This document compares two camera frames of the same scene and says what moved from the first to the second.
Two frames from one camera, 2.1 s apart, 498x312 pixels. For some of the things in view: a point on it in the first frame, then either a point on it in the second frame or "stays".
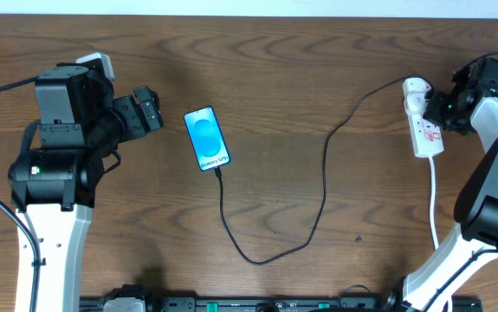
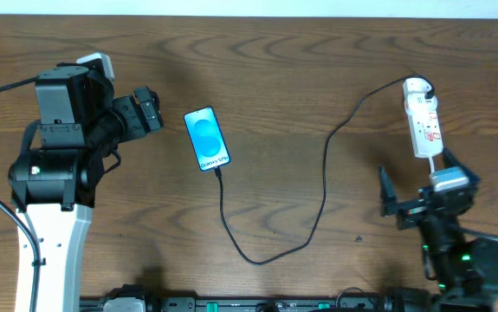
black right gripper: (430, 113) → (410, 211)
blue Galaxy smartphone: (207, 139) stays
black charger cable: (335, 126) stays
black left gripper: (135, 124) stays
